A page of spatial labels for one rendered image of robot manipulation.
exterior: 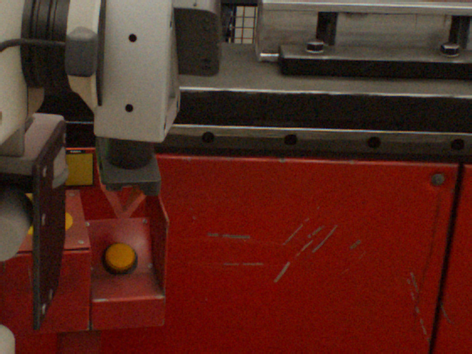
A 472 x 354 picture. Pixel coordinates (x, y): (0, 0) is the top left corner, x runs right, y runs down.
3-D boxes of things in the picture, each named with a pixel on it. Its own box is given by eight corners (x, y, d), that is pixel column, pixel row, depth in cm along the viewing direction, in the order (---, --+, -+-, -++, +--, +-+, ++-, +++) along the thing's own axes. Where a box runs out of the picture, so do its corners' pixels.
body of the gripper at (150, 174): (147, 140, 135) (152, 91, 131) (160, 192, 127) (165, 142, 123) (95, 141, 134) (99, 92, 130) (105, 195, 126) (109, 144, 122)
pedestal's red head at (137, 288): (3, 338, 134) (1, 206, 127) (-1, 270, 148) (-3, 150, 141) (164, 326, 138) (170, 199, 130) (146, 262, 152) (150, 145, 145)
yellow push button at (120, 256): (105, 276, 141) (107, 270, 139) (103, 249, 143) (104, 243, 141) (135, 275, 141) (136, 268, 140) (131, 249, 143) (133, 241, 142)
